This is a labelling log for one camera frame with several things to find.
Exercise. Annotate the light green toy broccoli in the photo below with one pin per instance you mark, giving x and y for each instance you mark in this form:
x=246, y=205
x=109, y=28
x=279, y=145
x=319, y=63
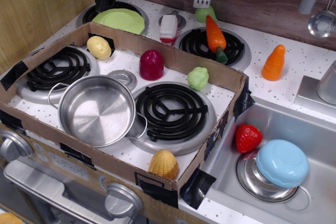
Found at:
x=198, y=78

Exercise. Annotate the stainless steel pot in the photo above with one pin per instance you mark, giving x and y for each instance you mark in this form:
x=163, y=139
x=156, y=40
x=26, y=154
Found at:
x=99, y=110

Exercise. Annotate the light green plate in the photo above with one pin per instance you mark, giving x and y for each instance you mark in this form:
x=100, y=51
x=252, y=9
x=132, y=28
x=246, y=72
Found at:
x=123, y=19

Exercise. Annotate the back left black burner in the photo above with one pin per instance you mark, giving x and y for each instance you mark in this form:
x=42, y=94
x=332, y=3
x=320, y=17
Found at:
x=90, y=13

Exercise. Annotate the black burner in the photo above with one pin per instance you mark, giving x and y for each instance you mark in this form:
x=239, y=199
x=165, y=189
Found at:
x=47, y=82
x=90, y=13
x=179, y=118
x=237, y=50

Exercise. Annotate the yellow toy potato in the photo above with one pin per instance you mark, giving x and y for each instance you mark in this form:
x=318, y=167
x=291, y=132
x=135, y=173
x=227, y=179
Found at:
x=99, y=47

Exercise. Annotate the dark red toy beet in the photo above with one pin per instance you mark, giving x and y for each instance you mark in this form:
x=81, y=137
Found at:
x=151, y=65

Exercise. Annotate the silver stove centre knob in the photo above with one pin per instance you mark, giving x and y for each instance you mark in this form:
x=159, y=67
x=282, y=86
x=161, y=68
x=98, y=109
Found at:
x=126, y=77

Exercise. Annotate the green toy pear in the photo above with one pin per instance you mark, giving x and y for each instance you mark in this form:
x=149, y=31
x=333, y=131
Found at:
x=202, y=13

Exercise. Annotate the orange toy carrot with stem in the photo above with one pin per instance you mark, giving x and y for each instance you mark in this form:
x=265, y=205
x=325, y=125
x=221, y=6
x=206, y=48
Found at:
x=216, y=39

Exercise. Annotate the front left black burner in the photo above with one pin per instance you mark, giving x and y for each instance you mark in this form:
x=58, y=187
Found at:
x=47, y=82

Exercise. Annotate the cardboard fence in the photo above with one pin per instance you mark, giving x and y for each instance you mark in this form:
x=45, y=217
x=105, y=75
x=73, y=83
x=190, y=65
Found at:
x=86, y=171

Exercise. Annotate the front right black burner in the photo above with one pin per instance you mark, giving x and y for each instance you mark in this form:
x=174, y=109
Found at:
x=179, y=118

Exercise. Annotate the back right black burner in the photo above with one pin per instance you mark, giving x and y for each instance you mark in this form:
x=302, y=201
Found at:
x=237, y=50

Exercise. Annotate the orange toy carrot cone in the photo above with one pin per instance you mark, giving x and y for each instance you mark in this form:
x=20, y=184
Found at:
x=273, y=67

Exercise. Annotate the yellow toy corn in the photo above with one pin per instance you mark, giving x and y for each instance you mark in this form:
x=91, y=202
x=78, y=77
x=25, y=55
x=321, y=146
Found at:
x=164, y=164

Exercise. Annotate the left silver oven knob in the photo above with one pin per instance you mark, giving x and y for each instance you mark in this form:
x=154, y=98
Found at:
x=14, y=146

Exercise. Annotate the silver oven knob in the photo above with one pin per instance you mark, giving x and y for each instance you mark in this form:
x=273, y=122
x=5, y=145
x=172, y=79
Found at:
x=121, y=201
x=14, y=146

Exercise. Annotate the red toy strawberry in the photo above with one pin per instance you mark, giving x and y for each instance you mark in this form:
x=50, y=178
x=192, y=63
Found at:
x=247, y=137

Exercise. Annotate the right silver oven knob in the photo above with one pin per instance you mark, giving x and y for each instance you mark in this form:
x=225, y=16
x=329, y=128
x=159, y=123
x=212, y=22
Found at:
x=121, y=201

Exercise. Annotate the hanging metal ladle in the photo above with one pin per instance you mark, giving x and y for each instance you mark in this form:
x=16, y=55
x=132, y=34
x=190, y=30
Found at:
x=322, y=23

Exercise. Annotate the steel lid in sink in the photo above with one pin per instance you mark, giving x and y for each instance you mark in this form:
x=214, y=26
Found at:
x=256, y=185

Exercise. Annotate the light blue bowl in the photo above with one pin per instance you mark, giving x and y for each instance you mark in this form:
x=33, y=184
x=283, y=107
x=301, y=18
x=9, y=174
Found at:
x=282, y=163

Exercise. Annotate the silver oven door handle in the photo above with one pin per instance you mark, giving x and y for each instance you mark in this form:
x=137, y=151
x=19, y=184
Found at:
x=49, y=190

